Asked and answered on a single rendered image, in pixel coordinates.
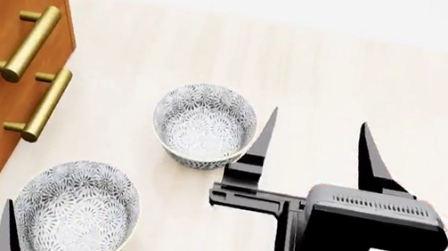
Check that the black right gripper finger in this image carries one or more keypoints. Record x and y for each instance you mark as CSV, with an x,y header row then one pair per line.
x,y
256,161
372,169

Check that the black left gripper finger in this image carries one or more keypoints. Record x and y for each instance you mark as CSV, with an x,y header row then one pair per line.
x,y
8,233

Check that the floral patterned black white bowl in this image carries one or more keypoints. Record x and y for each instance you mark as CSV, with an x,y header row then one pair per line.
x,y
77,213
203,129

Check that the dark grey wrist camera box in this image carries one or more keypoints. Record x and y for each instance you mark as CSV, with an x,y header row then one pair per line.
x,y
374,228

